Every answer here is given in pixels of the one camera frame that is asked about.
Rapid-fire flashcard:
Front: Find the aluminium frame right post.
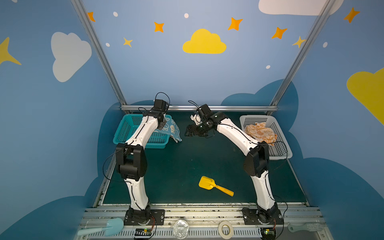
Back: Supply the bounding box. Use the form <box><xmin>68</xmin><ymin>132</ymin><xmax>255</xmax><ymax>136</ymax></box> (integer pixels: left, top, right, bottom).
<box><xmin>265</xmin><ymin>0</ymin><xmax>337</xmax><ymax>116</ymax></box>

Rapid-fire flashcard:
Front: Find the circuit board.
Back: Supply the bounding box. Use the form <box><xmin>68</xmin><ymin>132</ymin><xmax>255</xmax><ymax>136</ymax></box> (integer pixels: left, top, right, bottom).
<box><xmin>133</xmin><ymin>229</ymin><xmax>155</xmax><ymax>240</ymax></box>
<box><xmin>261</xmin><ymin>228</ymin><xmax>276</xmax><ymax>240</ymax></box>

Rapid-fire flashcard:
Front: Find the yellow toy shovel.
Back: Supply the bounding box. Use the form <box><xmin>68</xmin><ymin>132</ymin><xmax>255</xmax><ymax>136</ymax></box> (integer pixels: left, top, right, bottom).
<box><xmin>199</xmin><ymin>176</ymin><xmax>234</xmax><ymax>197</ymax></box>

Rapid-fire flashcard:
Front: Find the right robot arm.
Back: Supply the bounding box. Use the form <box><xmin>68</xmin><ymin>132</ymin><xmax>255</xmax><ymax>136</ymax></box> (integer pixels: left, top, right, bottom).
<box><xmin>185</xmin><ymin>112</ymin><xmax>279</xmax><ymax>218</ymax></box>

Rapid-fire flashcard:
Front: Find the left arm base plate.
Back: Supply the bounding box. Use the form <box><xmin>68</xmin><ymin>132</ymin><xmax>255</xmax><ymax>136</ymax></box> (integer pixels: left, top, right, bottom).
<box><xmin>124</xmin><ymin>208</ymin><xmax>165</xmax><ymax>226</ymax></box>

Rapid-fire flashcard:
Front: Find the aluminium front rail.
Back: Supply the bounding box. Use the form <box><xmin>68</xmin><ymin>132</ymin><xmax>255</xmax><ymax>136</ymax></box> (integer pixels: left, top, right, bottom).
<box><xmin>74</xmin><ymin>202</ymin><xmax>328</xmax><ymax>240</ymax></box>

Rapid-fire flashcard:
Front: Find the teal plastic basket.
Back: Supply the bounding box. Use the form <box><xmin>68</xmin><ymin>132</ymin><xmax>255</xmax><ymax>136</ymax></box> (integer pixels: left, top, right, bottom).
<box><xmin>113</xmin><ymin>113</ymin><xmax>173</xmax><ymax>149</ymax></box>

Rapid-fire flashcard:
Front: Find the grey plastic basket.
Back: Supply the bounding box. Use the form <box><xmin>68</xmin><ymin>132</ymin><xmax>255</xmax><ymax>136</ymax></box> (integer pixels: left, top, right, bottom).
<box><xmin>240</xmin><ymin>115</ymin><xmax>293</xmax><ymax>160</ymax></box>

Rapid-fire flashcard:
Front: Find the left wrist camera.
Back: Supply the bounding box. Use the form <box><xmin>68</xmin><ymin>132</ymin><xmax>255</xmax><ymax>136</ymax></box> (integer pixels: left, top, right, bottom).
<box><xmin>153</xmin><ymin>99</ymin><xmax>169</xmax><ymax>113</ymax></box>

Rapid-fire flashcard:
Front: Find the clear round lid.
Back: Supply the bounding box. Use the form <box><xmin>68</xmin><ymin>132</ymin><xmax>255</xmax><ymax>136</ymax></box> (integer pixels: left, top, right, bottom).
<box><xmin>173</xmin><ymin>220</ymin><xmax>189</xmax><ymax>240</ymax></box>

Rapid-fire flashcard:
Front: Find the white tape roll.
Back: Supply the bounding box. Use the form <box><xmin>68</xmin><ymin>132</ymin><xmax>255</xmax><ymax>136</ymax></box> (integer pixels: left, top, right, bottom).
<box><xmin>218</xmin><ymin>221</ymin><xmax>234</xmax><ymax>240</ymax></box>

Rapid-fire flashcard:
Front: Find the right circuit board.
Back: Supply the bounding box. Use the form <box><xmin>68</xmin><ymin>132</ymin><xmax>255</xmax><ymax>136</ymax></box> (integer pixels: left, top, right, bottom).
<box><xmin>261</xmin><ymin>228</ymin><xmax>276</xmax><ymax>240</ymax></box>

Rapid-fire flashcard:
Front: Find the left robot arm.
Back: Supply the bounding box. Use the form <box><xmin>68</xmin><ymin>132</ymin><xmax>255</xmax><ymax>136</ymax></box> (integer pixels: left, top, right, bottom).
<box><xmin>115</xmin><ymin>109</ymin><xmax>166</xmax><ymax>222</ymax></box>

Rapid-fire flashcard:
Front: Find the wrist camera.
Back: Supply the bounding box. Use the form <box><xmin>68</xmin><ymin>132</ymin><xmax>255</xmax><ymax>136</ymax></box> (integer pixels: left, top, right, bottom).
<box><xmin>153</xmin><ymin>99</ymin><xmax>169</xmax><ymax>113</ymax></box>
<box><xmin>191</xmin><ymin>104</ymin><xmax>214</xmax><ymax>125</ymax></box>

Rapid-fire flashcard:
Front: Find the aluminium frame left post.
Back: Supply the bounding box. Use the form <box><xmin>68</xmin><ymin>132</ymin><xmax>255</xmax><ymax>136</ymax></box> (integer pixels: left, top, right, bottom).
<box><xmin>71</xmin><ymin>0</ymin><xmax>131</xmax><ymax>114</ymax></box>

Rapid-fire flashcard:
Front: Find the left circuit board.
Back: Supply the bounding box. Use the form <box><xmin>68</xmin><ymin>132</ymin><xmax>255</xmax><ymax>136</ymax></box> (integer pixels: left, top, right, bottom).
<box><xmin>133</xmin><ymin>229</ymin><xmax>155</xmax><ymax>240</ymax></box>

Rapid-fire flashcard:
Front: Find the grey-green brush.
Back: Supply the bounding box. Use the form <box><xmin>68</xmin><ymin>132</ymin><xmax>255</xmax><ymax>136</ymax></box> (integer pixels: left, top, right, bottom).
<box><xmin>288</xmin><ymin>223</ymin><xmax>324</xmax><ymax>233</ymax></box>

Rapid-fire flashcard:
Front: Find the aluminium frame post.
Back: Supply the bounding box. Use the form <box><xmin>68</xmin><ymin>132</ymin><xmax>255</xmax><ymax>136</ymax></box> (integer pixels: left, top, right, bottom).
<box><xmin>71</xmin><ymin>0</ymin><xmax>131</xmax><ymax>114</ymax></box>
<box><xmin>265</xmin><ymin>0</ymin><xmax>337</xmax><ymax>116</ymax></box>

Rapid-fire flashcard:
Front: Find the blue bunny towel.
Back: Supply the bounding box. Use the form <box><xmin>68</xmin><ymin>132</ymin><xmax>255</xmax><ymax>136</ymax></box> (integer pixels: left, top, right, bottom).
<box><xmin>162</xmin><ymin>117</ymin><xmax>182</xmax><ymax>143</ymax></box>

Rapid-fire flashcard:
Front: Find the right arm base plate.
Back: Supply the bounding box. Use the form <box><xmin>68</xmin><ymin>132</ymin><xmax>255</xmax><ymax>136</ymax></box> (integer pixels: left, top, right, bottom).
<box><xmin>242</xmin><ymin>208</ymin><xmax>284</xmax><ymax>225</ymax></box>

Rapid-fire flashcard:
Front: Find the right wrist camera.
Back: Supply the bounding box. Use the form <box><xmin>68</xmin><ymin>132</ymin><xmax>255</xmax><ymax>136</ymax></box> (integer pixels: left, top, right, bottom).
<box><xmin>191</xmin><ymin>104</ymin><xmax>214</xmax><ymax>125</ymax></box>

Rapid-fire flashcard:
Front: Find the orange patterned towel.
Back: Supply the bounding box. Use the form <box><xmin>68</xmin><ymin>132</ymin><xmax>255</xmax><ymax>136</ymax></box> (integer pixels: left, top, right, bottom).
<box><xmin>244</xmin><ymin>123</ymin><xmax>278</xmax><ymax>146</ymax></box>

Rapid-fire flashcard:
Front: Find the aluminium frame back rail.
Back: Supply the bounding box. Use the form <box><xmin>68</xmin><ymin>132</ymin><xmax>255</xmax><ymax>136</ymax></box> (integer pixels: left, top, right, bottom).
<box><xmin>121</xmin><ymin>105</ymin><xmax>278</xmax><ymax>112</ymax></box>

